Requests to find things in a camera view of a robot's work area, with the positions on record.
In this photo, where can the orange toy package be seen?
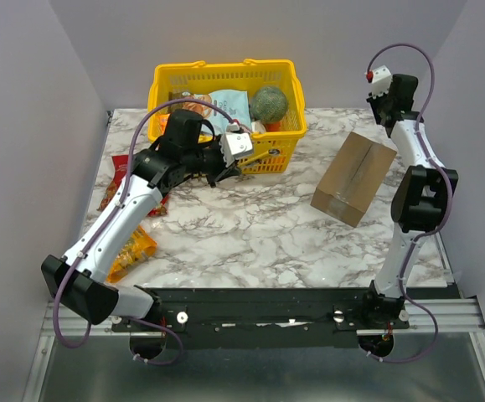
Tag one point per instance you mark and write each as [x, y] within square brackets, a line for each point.
[162, 121]

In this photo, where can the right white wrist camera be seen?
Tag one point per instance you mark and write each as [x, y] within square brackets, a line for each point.
[380, 80]

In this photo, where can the green round melon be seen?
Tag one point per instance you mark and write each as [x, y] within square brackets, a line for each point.
[268, 105]

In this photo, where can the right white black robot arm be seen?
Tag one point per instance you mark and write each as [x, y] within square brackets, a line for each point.
[422, 202]

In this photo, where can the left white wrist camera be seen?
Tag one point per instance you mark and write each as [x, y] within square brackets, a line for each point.
[235, 146]

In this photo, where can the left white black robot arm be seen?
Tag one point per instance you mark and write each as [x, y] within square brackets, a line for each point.
[77, 279]

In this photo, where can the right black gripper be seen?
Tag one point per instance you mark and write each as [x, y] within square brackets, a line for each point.
[378, 105]

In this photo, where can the light blue chips bag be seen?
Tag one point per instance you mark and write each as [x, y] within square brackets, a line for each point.
[233, 102]

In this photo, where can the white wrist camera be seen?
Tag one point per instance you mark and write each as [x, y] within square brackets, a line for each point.
[380, 80]
[235, 146]

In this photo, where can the yellow utility knife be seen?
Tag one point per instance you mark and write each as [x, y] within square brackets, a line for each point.
[259, 157]

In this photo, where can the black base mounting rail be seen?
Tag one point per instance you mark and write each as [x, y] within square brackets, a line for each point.
[273, 318]

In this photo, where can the orange yellow snack bag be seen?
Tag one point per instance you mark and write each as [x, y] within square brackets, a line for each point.
[139, 248]

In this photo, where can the red candy bag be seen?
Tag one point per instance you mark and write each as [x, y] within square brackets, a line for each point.
[120, 165]

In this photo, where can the brown cardboard express box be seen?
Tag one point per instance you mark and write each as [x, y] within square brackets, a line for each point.
[348, 187]

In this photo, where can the yellow plastic shopping basket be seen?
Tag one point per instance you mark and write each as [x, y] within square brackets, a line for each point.
[274, 147]

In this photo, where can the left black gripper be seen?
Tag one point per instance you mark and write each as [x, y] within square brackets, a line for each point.
[224, 172]

